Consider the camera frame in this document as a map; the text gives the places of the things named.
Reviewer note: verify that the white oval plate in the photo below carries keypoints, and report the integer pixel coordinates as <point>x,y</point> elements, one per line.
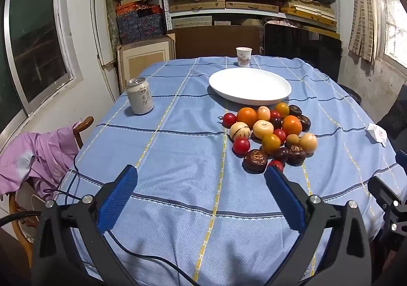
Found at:
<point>251,85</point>

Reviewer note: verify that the white drink can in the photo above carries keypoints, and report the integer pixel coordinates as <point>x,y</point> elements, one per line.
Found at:
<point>140,96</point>

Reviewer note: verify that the beige checked curtain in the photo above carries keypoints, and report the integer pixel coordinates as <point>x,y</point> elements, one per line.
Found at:
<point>362,12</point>

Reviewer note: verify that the cream striped pepino melon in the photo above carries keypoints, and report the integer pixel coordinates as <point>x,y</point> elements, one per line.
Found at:
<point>239,131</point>

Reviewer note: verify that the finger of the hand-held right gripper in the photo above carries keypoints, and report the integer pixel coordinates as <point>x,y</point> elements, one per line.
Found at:
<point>402,163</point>
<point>383,192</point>

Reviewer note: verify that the black flat panel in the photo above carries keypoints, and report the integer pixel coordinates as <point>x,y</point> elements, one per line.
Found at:
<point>302,47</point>

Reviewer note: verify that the small red tomato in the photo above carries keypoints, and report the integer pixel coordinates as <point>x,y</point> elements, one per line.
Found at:
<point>274,114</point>
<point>276,164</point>

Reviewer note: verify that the yellow orange tomato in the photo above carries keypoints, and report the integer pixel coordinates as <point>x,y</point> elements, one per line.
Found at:
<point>282,109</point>
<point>271,143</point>

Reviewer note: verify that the brown cardboard sheet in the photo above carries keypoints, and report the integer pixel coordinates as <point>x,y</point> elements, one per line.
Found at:
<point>216,42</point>

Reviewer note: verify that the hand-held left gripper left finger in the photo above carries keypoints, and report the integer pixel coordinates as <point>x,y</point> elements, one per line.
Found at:
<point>116,200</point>

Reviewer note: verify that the dark purple plum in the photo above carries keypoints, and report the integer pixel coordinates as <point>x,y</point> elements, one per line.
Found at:
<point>281,154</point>
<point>276,122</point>

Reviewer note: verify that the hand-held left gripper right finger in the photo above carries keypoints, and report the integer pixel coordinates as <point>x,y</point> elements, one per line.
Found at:
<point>284,200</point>

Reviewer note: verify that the dark brown mangosteen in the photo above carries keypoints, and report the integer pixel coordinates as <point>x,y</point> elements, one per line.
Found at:
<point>304,123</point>
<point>296,153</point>
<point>294,110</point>
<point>255,160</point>

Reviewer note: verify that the black chair back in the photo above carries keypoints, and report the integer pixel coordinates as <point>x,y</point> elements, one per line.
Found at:
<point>351,93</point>

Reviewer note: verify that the blue checked tablecloth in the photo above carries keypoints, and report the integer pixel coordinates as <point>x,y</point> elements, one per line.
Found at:
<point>178,162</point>

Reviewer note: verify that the stack of patterned boxes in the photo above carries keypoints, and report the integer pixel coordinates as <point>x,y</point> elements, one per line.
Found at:
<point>136,18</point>

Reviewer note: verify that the small yellow green fruit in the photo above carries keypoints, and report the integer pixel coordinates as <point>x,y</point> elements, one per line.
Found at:
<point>292,139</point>

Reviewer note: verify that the red tomato with stem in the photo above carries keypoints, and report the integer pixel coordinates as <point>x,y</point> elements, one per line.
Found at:
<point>229,119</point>

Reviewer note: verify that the orange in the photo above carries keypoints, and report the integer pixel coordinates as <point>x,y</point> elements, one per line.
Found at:
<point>247,116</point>
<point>292,124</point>

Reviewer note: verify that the pale peach round fruit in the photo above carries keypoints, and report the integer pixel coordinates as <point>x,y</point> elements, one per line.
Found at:
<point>263,112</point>

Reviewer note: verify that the crumpled white tissue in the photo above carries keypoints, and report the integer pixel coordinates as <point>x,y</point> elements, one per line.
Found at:
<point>376,135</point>

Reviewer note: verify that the pink garment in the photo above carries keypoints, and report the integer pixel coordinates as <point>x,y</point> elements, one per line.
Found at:
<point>41,155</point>

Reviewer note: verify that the grey framed window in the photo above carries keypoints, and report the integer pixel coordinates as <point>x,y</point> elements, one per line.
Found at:
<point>35,41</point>

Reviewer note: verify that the pale cream round fruit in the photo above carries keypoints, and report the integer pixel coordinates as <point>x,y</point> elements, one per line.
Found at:
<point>263,129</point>
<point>308,143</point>

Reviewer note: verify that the wooden chair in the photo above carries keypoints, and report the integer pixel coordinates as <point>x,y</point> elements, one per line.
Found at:
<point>84,123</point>

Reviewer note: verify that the white leaning board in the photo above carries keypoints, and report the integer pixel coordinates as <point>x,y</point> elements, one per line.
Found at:
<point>98,38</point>

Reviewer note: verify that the white paper cup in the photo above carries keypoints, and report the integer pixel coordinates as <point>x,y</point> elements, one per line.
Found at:
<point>244,57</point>

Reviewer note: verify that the bright barred window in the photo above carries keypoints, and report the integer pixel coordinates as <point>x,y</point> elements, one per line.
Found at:
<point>394,25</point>

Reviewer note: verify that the wooden picture frame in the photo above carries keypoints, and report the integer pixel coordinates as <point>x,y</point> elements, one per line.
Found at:
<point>144,60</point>

